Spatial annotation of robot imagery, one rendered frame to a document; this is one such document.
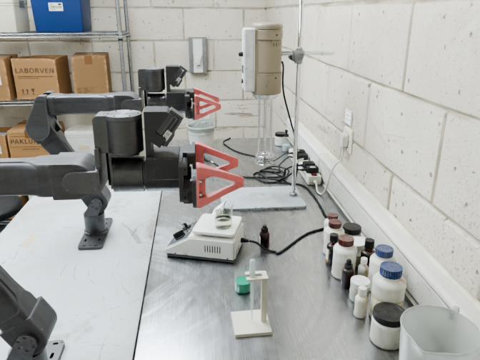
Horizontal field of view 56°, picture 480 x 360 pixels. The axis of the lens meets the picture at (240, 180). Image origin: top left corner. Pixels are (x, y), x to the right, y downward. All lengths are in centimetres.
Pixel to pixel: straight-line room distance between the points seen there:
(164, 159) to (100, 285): 59
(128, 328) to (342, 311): 48
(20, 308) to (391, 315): 70
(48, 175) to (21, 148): 274
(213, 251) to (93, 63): 223
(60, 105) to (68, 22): 201
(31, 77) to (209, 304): 256
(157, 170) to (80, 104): 66
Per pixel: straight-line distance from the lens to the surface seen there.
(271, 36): 150
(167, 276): 122
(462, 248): 105
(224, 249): 124
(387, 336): 101
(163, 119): 69
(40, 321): 89
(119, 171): 72
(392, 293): 105
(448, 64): 109
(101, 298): 118
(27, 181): 75
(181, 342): 101
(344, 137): 163
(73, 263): 134
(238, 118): 365
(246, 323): 104
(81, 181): 72
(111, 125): 70
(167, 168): 70
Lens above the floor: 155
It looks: 20 degrees down
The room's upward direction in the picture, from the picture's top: straight up
